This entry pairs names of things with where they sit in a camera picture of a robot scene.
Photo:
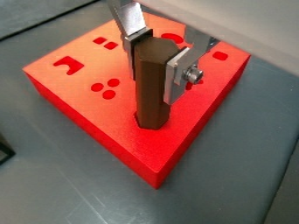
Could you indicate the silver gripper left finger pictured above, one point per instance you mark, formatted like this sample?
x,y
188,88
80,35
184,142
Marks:
x,y
129,21

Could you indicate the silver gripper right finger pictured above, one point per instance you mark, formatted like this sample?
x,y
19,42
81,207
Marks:
x,y
181,67

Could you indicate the dark brown hexagon peg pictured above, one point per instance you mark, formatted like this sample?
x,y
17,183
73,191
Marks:
x,y
152,54

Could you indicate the red shape-sorter block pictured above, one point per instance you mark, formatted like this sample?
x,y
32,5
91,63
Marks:
x,y
83,79

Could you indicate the black curved holder stand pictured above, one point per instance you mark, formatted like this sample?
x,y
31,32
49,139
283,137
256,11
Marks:
x,y
7,152

